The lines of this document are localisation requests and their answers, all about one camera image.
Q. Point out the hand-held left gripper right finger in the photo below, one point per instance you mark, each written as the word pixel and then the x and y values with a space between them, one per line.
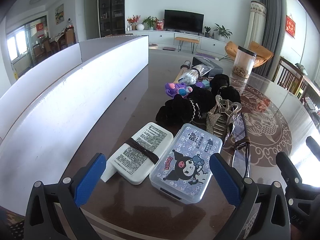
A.
pixel 225 180

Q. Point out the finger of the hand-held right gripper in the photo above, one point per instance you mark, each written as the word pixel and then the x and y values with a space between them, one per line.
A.
pixel 313 147
pixel 287 166

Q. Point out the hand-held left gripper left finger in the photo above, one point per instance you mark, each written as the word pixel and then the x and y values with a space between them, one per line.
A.
pixel 88 177

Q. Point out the clear cartoon print box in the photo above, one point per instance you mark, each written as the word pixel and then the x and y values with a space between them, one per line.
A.
pixel 185 165

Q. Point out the dark framed glasses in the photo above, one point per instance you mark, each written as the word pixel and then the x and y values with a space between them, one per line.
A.
pixel 240 132

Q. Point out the silver rhinestone hair clip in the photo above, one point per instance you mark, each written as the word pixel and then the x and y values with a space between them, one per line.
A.
pixel 217 127

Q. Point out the white rectangular case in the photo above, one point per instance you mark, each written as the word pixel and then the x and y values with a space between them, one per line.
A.
pixel 147 135

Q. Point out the clear hair claw clip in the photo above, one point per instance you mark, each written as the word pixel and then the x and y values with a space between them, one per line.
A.
pixel 226 106

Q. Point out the black scrunchie with white trim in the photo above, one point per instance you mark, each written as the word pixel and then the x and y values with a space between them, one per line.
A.
pixel 175 110

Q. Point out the small teal toy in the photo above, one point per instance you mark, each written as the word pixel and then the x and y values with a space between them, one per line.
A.
pixel 203 83

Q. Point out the purple plush toy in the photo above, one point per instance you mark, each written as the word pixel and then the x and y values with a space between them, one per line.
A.
pixel 176 90

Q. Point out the cotton swab jar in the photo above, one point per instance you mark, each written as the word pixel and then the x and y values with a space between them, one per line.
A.
pixel 191 76

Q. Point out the dark elastic band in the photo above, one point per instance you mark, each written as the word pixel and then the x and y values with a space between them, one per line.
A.
pixel 140 148

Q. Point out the dark wooden chair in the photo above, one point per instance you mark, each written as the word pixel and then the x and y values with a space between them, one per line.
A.
pixel 287 76

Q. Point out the pale green cloth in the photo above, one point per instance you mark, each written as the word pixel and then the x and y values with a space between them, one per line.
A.
pixel 300 67

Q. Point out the dark dotted cloth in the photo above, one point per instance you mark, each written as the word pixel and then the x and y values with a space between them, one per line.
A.
pixel 11 226

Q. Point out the orange lounge chair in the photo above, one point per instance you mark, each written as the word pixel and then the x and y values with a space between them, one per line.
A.
pixel 260 52

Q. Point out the clear jar with black lid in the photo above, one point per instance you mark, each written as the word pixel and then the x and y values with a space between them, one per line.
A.
pixel 243 62

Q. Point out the plastic packet of wooden sticks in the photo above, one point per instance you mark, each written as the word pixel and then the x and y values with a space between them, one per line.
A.
pixel 205 68

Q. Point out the black cardboard box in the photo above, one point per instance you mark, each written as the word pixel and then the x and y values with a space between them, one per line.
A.
pixel 210 61

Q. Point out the silver tube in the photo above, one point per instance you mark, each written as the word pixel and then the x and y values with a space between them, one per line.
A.
pixel 187 63

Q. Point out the purple floor mat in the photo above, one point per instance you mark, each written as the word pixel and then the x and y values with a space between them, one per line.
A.
pixel 205 55

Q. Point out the grey curtain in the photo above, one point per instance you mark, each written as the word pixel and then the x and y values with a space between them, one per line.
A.
pixel 271 25

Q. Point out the white floor air conditioner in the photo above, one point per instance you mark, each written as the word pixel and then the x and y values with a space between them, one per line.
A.
pixel 253 25

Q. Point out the wooden dining chair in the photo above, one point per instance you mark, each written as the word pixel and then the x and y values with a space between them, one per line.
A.
pixel 70 37

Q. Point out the glass sliding door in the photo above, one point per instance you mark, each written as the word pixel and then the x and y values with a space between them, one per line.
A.
pixel 36 42

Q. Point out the wooden bench with metal legs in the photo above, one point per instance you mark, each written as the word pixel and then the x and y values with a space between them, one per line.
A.
pixel 186 39

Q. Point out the large potted green plant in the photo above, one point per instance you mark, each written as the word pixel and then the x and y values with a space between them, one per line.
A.
pixel 222 32

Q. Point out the small potted plant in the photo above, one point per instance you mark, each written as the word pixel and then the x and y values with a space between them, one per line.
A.
pixel 207 31

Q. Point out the white television cabinet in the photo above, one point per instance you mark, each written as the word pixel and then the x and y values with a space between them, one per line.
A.
pixel 160 38

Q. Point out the red door sign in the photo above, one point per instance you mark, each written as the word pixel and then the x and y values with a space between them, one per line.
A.
pixel 40 27

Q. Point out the white round vase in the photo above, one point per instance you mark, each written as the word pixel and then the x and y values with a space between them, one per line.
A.
pixel 140 27

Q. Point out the red flowers in vase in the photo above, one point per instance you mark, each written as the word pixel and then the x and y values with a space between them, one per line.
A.
pixel 132 21

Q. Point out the black television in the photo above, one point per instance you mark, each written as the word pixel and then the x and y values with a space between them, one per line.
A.
pixel 183 20

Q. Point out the framed landscape painting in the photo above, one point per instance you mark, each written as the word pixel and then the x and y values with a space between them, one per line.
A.
pixel 59 13

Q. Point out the bushy green plant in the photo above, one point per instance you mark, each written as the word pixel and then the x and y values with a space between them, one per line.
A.
pixel 150 22

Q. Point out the red gift bag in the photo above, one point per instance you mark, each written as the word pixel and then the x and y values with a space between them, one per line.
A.
pixel 159 25

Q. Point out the dark glass display cabinet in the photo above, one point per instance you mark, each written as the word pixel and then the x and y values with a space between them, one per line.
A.
pixel 111 7

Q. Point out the red wall hanging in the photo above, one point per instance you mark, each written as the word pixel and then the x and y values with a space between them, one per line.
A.
pixel 290 25

